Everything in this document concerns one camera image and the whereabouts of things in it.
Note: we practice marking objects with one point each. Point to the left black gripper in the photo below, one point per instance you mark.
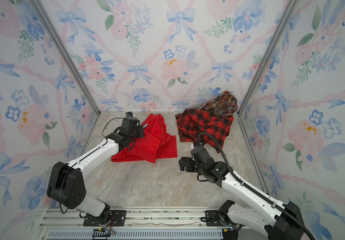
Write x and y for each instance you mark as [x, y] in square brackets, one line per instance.
[140, 129]

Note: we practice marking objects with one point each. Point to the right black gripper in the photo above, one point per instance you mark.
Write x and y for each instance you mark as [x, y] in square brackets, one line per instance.
[190, 160]

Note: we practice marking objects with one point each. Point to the plain red cloth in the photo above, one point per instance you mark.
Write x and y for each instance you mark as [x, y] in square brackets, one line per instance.
[156, 144]

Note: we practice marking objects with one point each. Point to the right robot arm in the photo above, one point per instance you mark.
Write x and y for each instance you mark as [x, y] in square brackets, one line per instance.
[266, 215]

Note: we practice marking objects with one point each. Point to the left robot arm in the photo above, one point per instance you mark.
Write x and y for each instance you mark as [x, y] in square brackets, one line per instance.
[67, 180]

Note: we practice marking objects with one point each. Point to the red black checked shirt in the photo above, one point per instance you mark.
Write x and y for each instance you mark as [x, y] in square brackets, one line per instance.
[194, 121]

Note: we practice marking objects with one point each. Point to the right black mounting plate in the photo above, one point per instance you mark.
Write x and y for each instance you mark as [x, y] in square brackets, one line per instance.
[215, 219]

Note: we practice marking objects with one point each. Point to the black mounting plate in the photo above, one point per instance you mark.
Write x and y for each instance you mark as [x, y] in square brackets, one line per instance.
[114, 218]
[215, 219]

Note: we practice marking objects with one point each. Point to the brown multicolour plaid shirt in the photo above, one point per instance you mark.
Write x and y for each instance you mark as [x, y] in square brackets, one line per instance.
[223, 105]

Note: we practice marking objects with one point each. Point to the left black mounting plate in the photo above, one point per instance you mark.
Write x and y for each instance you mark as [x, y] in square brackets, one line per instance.
[114, 218]

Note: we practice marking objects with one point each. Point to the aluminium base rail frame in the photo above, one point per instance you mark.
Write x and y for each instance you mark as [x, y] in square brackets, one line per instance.
[141, 223]

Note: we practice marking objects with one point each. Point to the left aluminium corner post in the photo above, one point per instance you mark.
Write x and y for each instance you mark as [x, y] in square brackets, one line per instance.
[62, 50]

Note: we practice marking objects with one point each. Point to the aluminium corner post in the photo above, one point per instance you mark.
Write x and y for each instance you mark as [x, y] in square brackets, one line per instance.
[271, 47]
[62, 50]

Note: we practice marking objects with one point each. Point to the right aluminium corner post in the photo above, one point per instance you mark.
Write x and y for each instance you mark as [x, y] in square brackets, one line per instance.
[271, 47]

